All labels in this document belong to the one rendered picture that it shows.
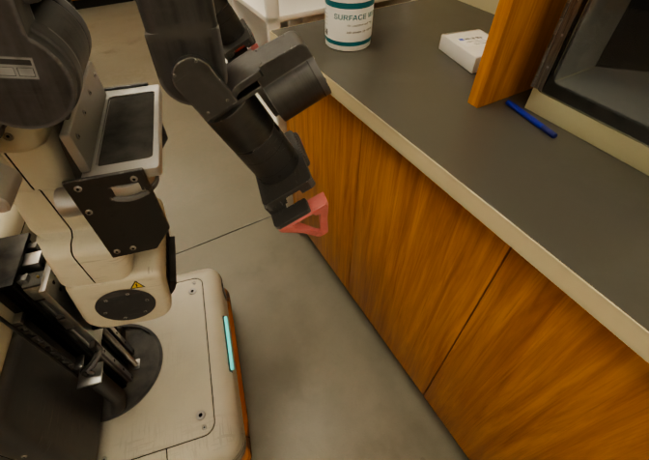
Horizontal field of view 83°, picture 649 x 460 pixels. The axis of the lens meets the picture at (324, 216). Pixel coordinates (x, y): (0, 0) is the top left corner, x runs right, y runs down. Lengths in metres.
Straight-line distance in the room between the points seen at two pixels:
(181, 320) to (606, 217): 1.13
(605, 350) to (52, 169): 0.84
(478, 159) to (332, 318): 0.99
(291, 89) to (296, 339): 1.22
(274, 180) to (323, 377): 1.09
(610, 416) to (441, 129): 0.56
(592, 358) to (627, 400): 0.07
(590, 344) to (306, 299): 1.11
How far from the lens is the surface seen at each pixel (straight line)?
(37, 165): 0.64
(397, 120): 0.81
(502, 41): 0.85
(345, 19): 1.07
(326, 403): 1.42
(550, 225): 0.66
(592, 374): 0.75
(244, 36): 0.80
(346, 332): 1.51
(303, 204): 0.42
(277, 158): 0.42
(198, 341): 1.25
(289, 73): 0.38
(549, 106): 0.91
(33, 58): 0.35
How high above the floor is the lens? 1.36
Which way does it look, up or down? 47 degrees down
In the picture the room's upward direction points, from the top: straight up
